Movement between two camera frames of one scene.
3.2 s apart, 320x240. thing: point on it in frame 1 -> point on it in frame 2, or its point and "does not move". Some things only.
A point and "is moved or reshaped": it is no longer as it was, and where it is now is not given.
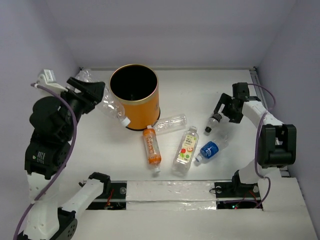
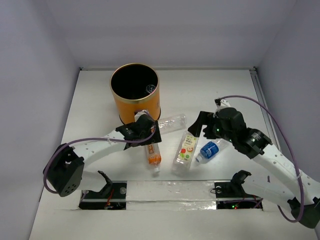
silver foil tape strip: [171, 195] does not move
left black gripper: [85, 92] -> [155, 131]
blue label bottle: [210, 149] does not move
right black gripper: [235, 118] -> [195, 128]
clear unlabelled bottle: [170, 123] does not move
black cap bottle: [213, 120] is moved or reshaped
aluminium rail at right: [255, 79] does not move
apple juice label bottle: [186, 152] does not move
